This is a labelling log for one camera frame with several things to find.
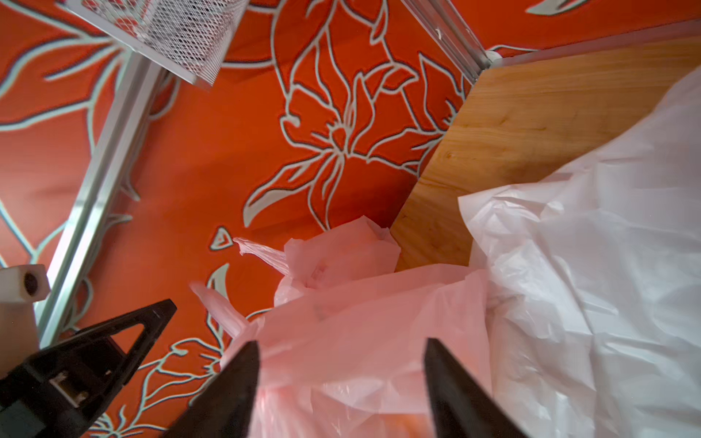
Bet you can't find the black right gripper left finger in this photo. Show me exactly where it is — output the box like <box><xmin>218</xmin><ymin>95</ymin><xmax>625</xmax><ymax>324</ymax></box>
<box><xmin>162</xmin><ymin>341</ymin><xmax>260</xmax><ymax>438</ymax></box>

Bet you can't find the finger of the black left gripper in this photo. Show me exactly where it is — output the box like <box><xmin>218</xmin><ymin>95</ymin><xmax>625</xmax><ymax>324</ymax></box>
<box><xmin>22</xmin><ymin>299</ymin><xmax>177</xmax><ymax>416</ymax></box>

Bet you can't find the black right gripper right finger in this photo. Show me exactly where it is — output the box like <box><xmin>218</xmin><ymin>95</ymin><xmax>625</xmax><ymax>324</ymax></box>
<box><xmin>424</xmin><ymin>338</ymin><xmax>526</xmax><ymax>438</ymax></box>

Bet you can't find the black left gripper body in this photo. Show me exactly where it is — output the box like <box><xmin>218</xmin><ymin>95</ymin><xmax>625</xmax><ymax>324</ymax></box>
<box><xmin>1</xmin><ymin>364</ymin><xmax>88</xmax><ymax>437</ymax></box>

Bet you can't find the pink plastic bag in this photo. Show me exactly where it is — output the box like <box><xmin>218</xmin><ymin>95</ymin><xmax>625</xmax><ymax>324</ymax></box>
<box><xmin>233</xmin><ymin>216</ymin><xmax>401</xmax><ymax>307</ymax></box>
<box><xmin>193</xmin><ymin>265</ymin><xmax>491</xmax><ymax>437</ymax></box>

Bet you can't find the white translucent plastic bag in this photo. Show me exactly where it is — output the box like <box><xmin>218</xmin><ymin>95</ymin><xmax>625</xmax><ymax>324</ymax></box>
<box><xmin>458</xmin><ymin>70</ymin><xmax>700</xmax><ymax>437</ymax></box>

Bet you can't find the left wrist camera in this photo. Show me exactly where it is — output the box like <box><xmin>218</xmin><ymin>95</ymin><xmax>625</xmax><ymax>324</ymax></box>
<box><xmin>1</xmin><ymin>265</ymin><xmax>50</xmax><ymax>379</ymax></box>

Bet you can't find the clear wire mesh basket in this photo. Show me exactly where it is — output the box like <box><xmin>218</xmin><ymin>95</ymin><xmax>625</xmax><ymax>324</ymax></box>
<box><xmin>65</xmin><ymin>0</ymin><xmax>249</xmax><ymax>89</ymax></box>

